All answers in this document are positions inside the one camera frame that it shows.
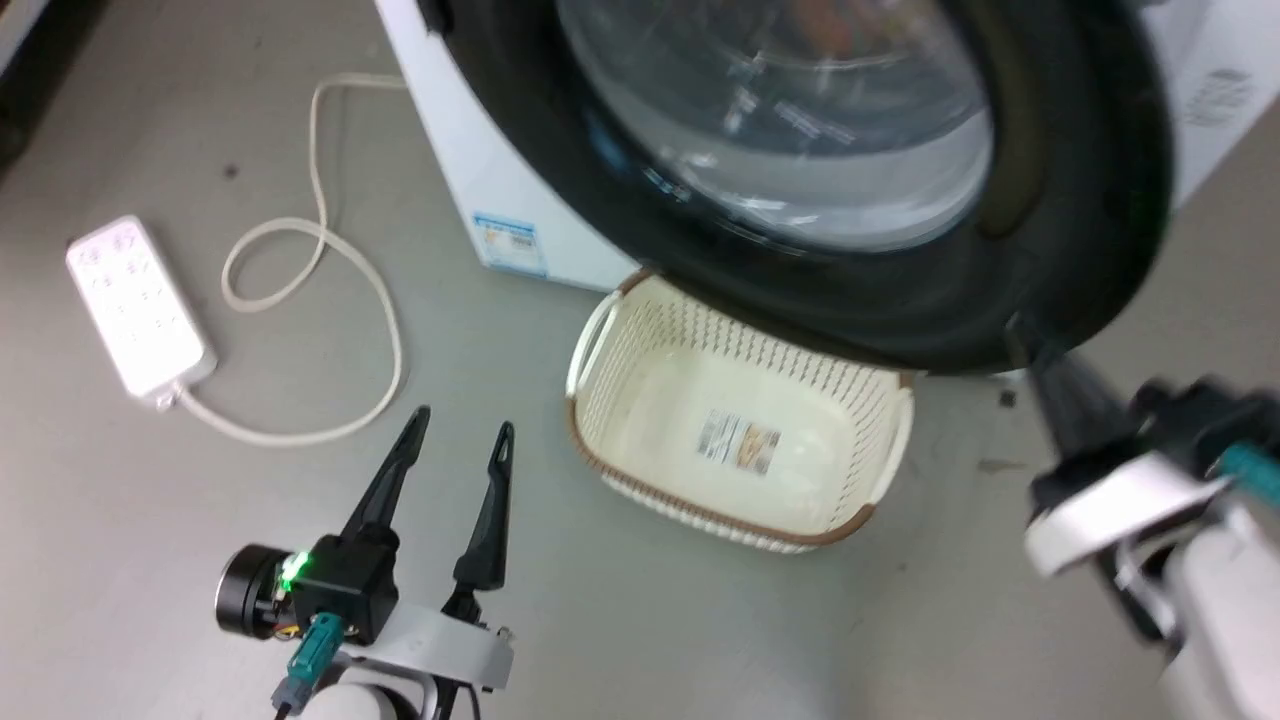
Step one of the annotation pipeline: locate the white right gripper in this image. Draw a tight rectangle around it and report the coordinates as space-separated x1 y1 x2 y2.
1003 313 1233 579

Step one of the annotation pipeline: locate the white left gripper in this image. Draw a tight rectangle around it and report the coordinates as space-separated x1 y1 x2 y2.
215 405 517 693

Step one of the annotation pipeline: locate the black round washing machine door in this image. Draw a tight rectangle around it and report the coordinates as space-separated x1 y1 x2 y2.
438 0 1177 378

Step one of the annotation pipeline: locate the white washing machine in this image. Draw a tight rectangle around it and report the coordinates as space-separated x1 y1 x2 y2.
375 0 1280 293

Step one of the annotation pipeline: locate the cream plastic laundry basket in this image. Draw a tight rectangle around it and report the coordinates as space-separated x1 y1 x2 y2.
565 268 916 554

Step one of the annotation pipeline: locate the blue energy label sticker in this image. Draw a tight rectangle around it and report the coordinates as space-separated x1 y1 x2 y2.
471 211 549 277

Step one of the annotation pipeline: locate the paper label sticker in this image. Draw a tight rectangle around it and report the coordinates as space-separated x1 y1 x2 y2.
696 409 782 476

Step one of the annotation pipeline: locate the white power strip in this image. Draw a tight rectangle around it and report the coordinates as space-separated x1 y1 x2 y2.
65 214 219 401

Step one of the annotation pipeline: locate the dark furniture base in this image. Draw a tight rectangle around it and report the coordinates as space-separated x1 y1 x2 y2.
0 0 109 176

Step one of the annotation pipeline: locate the teal plug cable right gripper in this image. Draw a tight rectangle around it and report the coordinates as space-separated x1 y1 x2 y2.
1214 440 1280 507

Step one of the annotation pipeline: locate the teal plug cable gripper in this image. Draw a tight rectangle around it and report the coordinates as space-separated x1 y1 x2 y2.
1214 440 1280 507
271 614 347 717

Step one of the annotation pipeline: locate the teal plug cable left gripper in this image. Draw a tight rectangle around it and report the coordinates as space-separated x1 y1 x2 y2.
271 614 347 717

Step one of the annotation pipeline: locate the cream power cord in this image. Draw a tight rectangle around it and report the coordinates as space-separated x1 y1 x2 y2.
155 74 411 447

